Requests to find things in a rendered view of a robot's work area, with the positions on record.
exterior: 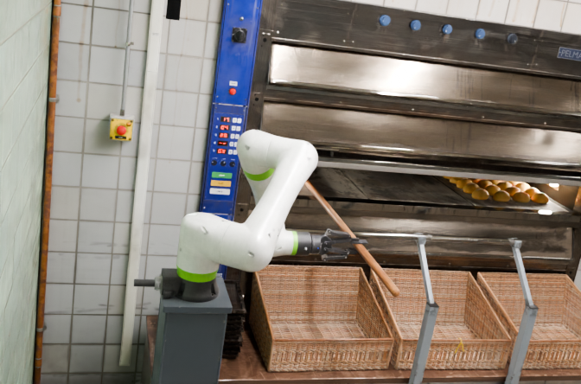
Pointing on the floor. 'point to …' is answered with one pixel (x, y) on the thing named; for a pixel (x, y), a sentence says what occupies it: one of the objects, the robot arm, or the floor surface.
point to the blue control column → (233, 69)
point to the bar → (438, 306)
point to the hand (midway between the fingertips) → (357, 246)
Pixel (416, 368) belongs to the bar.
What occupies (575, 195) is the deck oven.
